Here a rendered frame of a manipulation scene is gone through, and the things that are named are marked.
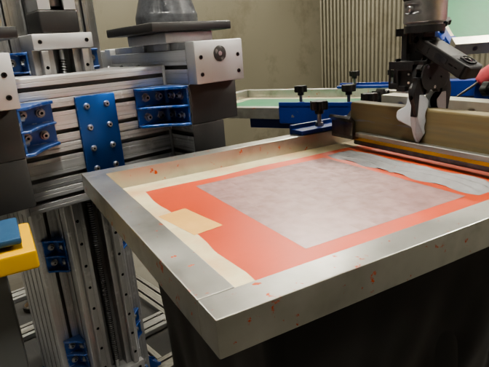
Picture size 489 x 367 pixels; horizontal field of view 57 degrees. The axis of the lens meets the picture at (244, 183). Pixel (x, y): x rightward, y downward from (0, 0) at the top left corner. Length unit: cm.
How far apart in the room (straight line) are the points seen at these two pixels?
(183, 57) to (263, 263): 61
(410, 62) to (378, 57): 462
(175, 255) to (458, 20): 199
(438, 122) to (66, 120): 72
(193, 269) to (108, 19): 387
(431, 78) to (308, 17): 497
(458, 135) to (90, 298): 92
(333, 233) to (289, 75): 501
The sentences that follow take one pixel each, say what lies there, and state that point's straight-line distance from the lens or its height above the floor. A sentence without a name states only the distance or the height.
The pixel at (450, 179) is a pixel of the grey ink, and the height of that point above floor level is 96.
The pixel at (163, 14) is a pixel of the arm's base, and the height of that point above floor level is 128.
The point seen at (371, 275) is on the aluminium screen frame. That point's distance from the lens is 47.
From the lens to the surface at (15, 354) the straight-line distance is 80.
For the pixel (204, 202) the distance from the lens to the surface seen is 76.
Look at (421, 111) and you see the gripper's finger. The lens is 91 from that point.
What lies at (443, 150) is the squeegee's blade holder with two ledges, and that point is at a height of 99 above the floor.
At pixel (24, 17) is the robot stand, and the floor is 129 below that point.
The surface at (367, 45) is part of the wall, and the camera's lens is 560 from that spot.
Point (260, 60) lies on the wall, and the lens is 524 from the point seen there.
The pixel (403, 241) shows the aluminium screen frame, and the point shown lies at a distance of 51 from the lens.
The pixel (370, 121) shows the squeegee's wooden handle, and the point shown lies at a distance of 103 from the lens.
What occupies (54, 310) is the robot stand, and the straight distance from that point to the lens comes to 133.
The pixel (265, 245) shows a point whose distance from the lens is 58.
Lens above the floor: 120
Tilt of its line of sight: 17 degrees down
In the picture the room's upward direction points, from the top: 4 degrees counter-clockwise
